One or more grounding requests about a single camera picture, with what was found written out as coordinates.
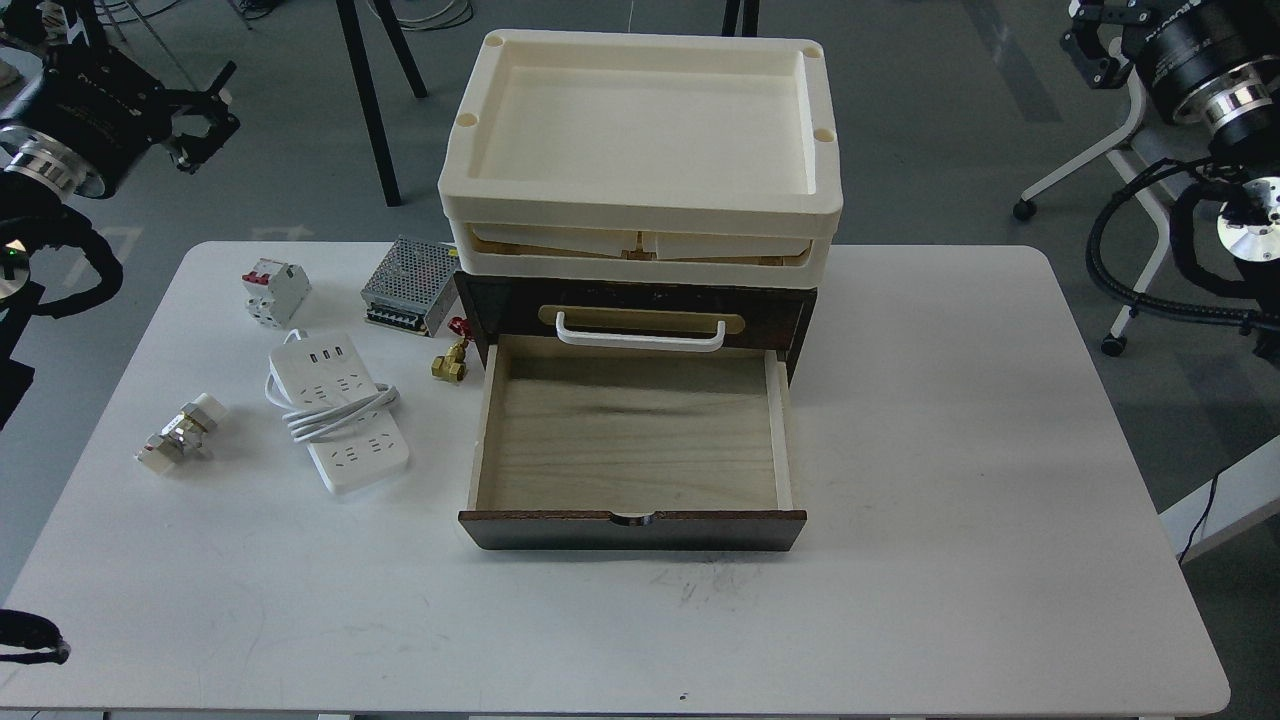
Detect white power strip with cable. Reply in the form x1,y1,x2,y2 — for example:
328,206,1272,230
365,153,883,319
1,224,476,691
265,329,410,495

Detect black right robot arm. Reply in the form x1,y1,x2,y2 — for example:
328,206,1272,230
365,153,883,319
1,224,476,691
1061,1,1279,363

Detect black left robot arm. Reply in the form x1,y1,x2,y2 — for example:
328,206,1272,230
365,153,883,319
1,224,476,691
1,1,241,418

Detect open wooden drawer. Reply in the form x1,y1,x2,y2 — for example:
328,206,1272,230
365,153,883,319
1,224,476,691
458,334,806,552

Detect cream lower tray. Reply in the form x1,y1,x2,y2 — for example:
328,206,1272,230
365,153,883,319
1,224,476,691
451,220,832,290

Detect metal mesh power supply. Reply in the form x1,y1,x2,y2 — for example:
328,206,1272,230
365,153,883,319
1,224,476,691
361,234,460,337

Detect cream plastic top tray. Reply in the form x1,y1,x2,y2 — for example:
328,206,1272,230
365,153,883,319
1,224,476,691
438,29,844,241

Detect white circuit breaker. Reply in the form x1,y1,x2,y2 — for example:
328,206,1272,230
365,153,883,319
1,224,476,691
242,258,311,328

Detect black table legs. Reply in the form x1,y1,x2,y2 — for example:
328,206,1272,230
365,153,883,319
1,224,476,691
335,1,428,208

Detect white metal pipe fitting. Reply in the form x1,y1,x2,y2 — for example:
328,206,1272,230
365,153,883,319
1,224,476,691
134,393,230,475

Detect white office chair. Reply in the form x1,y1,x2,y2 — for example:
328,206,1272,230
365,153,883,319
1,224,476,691
1012,70,1181,357

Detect white drawer handle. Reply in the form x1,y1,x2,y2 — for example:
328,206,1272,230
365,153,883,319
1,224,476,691
556,311,727,354

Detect brass valve red handle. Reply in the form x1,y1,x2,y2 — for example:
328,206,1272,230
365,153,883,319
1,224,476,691
430,316,474,384

